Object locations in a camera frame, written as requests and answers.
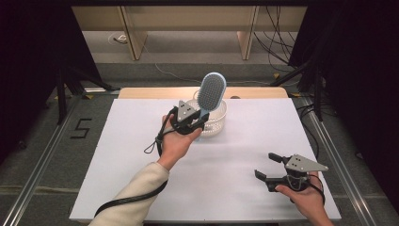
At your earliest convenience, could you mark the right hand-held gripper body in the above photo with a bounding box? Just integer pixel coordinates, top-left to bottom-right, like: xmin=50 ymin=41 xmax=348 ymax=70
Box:
xmin=265 ymin=153 xmax=329 ymax=193

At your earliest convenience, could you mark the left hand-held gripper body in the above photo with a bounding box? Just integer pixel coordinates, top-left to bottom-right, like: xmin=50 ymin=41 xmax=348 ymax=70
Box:
xmin=169 ymin=99 xmax=211 ymax=137

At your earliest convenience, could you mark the white slotted plastic basket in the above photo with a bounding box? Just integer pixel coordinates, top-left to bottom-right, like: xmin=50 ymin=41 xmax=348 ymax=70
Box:
xmin=186 ymin=98 xmax=228 ymax=137

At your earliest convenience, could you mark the light blue hairbrush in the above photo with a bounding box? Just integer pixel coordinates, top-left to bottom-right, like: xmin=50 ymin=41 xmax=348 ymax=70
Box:
xmin=196 ymin=72 xmax=228 ymax=121

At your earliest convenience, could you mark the person's right hand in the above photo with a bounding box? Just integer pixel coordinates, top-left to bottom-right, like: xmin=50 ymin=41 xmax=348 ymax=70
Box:
xmin=275 ymin=170 xmax=327 ymax=218

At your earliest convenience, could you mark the person's left hand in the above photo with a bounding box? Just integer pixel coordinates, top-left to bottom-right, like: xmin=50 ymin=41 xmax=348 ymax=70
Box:
xmin=156 ymin=114 xmax=204 ymax=172

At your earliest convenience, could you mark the white table board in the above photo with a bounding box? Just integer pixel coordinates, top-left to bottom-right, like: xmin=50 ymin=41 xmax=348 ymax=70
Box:
xmin=69 ymin=98 xmax=343 ymax=222

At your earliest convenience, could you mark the light wooden table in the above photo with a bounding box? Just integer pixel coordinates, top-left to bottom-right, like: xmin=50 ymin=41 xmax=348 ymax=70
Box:
xmin=118 ymin=86 xmax=289 ymax=101

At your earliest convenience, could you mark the black metal stand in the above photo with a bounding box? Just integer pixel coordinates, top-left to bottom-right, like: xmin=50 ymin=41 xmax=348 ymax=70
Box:
xmin=268 ymin=59 xmax=325 ymax=122
xmin=56 ymin=65 xmax=120 ymax=126

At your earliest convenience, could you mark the beige desk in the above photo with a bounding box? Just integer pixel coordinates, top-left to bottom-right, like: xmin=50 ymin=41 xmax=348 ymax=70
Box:
xmin=71 ymin=5 xmax=309 ymax=61

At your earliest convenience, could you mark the round white floor socket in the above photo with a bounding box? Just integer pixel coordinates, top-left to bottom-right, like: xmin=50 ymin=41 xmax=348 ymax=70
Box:
xmin=107 ymin=31 xmax=129 ymax=45

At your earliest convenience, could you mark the black curtain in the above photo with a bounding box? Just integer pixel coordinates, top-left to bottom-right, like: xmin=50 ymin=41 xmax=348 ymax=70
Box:
xmin=0 ymin=0 xmax=105 ymax=164
xmin=287 ymin=0 xmax=399 ymax=215

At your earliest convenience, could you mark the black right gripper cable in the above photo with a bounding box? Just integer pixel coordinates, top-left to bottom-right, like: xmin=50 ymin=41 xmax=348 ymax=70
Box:
xmin=309 ymin=173 xmax=327 ymax=205

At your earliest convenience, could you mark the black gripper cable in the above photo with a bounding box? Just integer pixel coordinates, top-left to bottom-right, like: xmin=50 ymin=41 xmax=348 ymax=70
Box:
xmin=309 ymin=173 xmax=327 ymax=205
xmin=93 ymin=105 xmax=179 ymax=218

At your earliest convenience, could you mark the metal floor rail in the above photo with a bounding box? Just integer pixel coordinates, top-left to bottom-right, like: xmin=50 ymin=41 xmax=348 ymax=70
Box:
xmin=300 ymin=96 xmax=378 ymax=226
xmin=0 ymin=93 xmax=83 ymax=226

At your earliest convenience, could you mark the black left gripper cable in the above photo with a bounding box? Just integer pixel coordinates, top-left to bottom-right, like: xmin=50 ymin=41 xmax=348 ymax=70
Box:
xmin=93 ymin=105 xmax=179 ymax=218

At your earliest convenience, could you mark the bundle of black cables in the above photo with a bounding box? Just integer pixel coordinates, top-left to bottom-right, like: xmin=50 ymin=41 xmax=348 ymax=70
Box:
xmin=252 ymin=5 xmax=303 ymax=73

